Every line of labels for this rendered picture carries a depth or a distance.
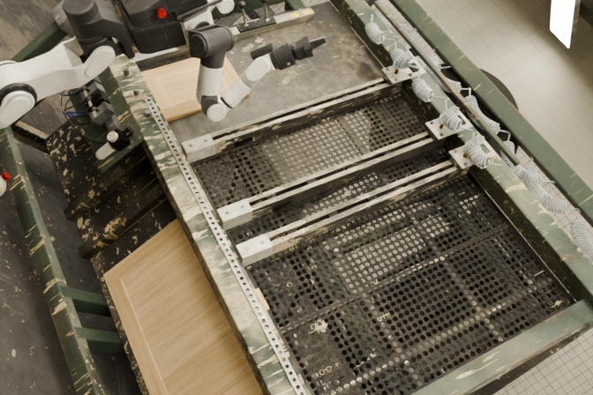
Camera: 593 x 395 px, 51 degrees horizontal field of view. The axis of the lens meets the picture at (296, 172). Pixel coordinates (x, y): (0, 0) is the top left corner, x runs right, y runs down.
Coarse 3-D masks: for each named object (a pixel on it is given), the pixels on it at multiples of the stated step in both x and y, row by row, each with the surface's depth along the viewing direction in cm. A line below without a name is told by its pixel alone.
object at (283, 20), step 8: (280, 16) 313; (288, 16) 314; (304, 16) 316; (312, 16) 319; (280, 24) 312; (288, 24) 314; (232, 32) 303; (248, 32) 305; (256, 32) 308; (264, 32) 310; (176, 48) 292; (136, 56) 286; (144, 56) 286; (152, 56) 287; (160, 56) 289; (168, 56) 292; (144, 64) 288
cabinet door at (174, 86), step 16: (176, 64) 289; (192, 64) 290; (224, 64) 292; (160, 80) 282; (176, 80) 283; (192, 80) 284; (224, 80) 286; (160, 96) 276; (176, 96) 277; (192, 96) 278; (176, 112) 271; (192, 112) 273
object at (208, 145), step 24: (384, 72) 287; (408, 72) 289; (336, 96) 280; (360, 96) 283; (384, 96) 292; (264, 120) 267; (288, 120) 269; (312, 120) 278; (192, 144) 255; (216, 144) 257; (240, 144) 265
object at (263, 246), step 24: (480, 144) 252; (432, 168) 261; (456, 168) 262; (384, 192) 253; (408, 192) 255; (312, 216) 241; (336, 216) 242; (360, 216) 249; (264, 240) 232; (288, 240) 234
